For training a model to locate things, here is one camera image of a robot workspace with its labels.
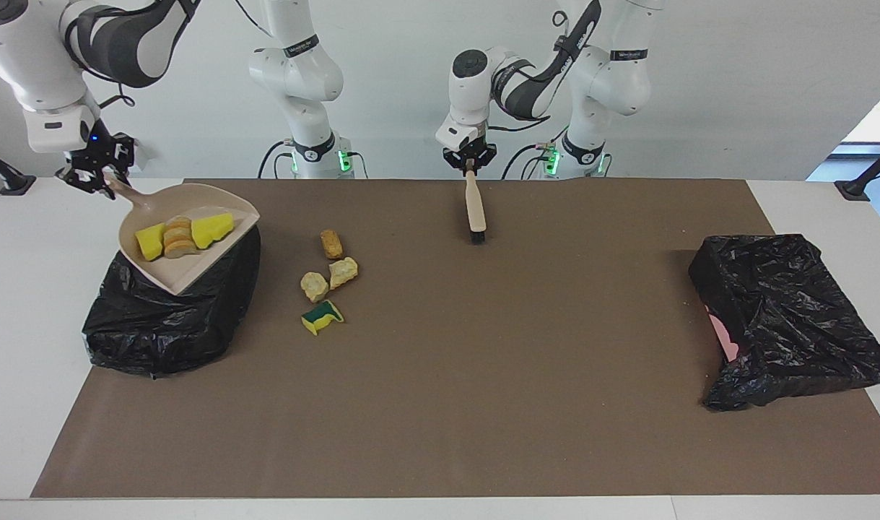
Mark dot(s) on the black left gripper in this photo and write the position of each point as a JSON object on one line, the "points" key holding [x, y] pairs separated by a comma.
{"points": [[470, 153]]}

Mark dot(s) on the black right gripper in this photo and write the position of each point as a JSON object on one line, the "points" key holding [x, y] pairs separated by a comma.
{"points": [[93, 152]]}

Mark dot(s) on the small yellow sponge piece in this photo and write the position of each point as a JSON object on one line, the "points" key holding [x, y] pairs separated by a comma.
{"points": [[149, 242]]}

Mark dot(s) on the orange striped sponge piece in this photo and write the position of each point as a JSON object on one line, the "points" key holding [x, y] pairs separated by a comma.
{"points": [[178, 238]]}

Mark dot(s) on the large yellow sponge piece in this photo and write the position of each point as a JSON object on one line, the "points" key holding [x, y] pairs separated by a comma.
{"points": [[212, 230]]}

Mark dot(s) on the beige plastic dustpan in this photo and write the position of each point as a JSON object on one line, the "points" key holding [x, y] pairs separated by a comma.
{"points": [[172, 271]]}

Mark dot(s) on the pale yellow foam chunk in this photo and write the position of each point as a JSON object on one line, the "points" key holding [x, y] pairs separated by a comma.
{"points": [[343, 273], [314, 287]]}

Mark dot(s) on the green and yellow sponge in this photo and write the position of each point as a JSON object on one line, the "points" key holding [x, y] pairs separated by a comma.
{"points": [[320, 318]]}

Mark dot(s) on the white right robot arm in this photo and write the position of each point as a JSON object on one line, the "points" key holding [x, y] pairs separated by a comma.
{"points": [[42, 72]]}

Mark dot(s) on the open bin with black bag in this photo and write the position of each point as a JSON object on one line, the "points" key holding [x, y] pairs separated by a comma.
{"points": [[165, 325]]}

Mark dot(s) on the pink bin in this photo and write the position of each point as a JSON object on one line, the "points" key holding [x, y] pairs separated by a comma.
{"points": [[725, 338]]}

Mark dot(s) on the crumpled black trash bag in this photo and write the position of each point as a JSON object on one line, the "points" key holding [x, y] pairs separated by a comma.
{"points": [[793, 318]]}

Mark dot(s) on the brown sponge piece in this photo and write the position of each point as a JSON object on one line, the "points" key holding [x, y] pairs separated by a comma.
{"points": [[331, 244]]}

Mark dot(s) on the brown table mat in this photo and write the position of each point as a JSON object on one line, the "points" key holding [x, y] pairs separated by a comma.
{"points": [[440, 448]]}

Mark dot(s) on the white wall outlet strip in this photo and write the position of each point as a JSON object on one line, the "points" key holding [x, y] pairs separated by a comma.
{"points": [[142, 155]]}

